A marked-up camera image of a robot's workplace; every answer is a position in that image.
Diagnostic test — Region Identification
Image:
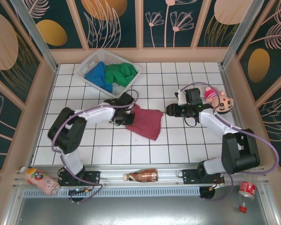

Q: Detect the plush doll with pink hat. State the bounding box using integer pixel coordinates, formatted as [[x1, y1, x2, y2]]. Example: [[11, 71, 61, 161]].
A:
[[203, 86, 235, 115]]

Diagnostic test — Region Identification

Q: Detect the clear bottle with red label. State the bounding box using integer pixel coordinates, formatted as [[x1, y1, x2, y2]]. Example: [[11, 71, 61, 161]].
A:
[[238, 173, 258, 213]]

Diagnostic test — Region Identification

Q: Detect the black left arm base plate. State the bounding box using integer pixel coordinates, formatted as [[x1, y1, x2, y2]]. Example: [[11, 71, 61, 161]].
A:
[[58, 170, 101, 187]]

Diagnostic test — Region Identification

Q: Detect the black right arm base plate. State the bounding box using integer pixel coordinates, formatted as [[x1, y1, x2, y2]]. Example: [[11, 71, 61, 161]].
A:
[[182, 168, 225, 186]]

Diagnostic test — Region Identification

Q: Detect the brown drink bottle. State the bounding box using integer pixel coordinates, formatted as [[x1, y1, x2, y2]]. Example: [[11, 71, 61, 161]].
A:
[[123, 168, 159, 183]]

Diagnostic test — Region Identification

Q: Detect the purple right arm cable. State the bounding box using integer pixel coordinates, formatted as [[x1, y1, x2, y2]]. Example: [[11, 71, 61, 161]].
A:
[[177, 82, 280, 202]]

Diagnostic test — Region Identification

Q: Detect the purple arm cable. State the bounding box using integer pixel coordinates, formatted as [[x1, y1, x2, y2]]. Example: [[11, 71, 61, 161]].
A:
[[177, 82, 280, 202], [51, 89, 139, 203]]

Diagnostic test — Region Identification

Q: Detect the white plastic basket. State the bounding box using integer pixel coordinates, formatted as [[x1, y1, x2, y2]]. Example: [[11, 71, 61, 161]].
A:
[[75, 48, 141, 101]]

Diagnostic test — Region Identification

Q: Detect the red tank top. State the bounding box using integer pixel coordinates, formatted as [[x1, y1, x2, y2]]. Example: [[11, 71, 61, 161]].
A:
[[125, 104, 164, 141]]

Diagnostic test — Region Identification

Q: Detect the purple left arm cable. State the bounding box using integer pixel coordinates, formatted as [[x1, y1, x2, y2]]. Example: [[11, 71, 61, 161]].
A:
[[51, 89, 139, 203]]

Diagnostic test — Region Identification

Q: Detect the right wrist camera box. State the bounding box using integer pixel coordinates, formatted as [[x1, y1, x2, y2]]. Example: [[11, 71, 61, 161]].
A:
[[174, 90, 187, 105]]

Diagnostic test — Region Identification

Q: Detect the aluminium mounting rail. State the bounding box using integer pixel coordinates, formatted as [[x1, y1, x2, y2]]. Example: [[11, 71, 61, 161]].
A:
[[13, 164, 266, 188]]

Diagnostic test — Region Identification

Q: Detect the aluminium frame post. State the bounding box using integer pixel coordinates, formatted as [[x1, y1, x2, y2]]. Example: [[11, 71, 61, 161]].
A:
[[10, 0, 59, 71], [220, 0, 272, 70]]

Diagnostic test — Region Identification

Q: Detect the green tank top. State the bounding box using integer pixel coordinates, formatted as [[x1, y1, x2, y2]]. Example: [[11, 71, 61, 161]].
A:
[[104, 62, 138, 86]]

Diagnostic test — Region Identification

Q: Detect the grey metal base sheet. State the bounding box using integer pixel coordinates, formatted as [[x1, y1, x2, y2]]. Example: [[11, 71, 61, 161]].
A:
[[3, 196, 278, 225]]

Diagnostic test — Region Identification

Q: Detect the pink drink bottle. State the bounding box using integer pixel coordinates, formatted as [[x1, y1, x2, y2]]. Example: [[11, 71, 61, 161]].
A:
[[20, 166, 61, 195]]

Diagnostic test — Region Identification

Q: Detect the blue tank top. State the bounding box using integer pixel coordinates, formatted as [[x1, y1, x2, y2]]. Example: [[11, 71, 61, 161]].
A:
[[84, 61, 113, 92]]

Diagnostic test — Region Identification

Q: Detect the grey slotted cable duct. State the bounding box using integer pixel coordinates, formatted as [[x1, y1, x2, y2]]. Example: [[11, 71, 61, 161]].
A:
[[23, 188, 201, 198]]

